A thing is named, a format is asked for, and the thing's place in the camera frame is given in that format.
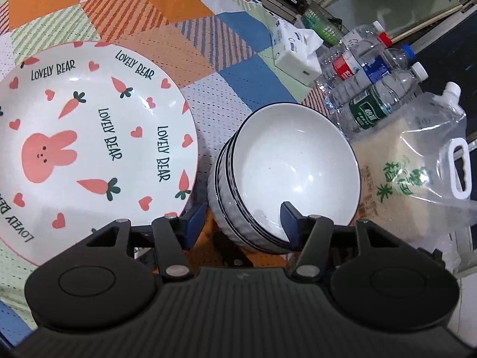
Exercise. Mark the clear rice bag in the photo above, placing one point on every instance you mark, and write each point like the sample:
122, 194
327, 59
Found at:
415, 169

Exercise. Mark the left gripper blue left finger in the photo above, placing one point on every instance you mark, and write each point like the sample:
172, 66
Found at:
173, 236

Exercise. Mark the white bowl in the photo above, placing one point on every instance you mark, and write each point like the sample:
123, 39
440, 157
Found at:
227, 193
291, 153
242, 235

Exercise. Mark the water bottle green label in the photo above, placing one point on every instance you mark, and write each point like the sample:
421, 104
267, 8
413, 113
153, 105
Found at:
379, 100

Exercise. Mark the green plastic basket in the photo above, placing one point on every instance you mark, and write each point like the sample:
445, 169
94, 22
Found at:
326, 26

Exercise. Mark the water bottle blue label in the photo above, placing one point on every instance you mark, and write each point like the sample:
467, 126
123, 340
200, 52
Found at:
388, 61

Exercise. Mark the leaning glass panel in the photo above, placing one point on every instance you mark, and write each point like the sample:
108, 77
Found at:
400, 18

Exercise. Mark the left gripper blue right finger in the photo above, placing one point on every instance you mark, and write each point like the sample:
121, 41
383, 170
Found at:
311, 236

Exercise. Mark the white bunny carrot plate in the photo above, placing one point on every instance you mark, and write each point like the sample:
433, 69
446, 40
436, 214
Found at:
90, 132

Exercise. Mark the water bottle red label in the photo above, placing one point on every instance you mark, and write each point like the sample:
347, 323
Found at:
354, 50

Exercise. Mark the patchwork tablecloth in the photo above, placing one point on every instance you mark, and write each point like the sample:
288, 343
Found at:
218, 53

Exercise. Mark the white tissue box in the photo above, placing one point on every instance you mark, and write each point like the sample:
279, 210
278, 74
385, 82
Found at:
295, 51

